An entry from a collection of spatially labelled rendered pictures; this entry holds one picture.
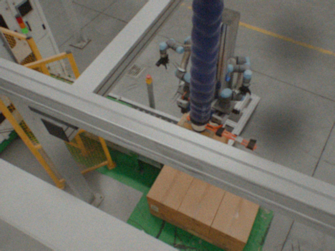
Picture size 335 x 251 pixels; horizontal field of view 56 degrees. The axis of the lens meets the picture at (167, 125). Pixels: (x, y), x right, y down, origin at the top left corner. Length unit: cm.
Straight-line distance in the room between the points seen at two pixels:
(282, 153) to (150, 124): 400
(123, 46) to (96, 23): 560
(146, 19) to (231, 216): 260
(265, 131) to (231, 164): 413
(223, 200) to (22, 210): 304
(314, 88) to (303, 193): 498
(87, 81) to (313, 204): 92
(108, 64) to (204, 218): 258
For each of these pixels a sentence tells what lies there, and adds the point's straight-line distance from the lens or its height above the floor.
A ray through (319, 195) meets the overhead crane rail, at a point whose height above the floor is 321.
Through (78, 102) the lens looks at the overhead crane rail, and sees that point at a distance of 103.
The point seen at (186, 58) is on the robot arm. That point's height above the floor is 143.
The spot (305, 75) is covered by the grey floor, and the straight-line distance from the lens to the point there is 597.
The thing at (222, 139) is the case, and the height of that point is 94.
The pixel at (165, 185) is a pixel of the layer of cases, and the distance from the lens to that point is 378.
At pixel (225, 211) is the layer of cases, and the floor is 54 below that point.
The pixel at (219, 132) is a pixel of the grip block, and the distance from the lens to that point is 338.
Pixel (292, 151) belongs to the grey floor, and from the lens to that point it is 489.
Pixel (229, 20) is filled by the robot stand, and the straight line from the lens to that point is 334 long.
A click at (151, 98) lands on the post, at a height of 65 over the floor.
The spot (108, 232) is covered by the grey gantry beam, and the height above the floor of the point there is 322.
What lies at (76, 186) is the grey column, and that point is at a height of 63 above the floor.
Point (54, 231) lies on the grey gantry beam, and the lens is 83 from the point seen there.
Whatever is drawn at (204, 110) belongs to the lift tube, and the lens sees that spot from 315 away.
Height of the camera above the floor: 395
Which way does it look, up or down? 54 degrees down
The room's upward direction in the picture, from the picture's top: 4 degrees counter-clockwise
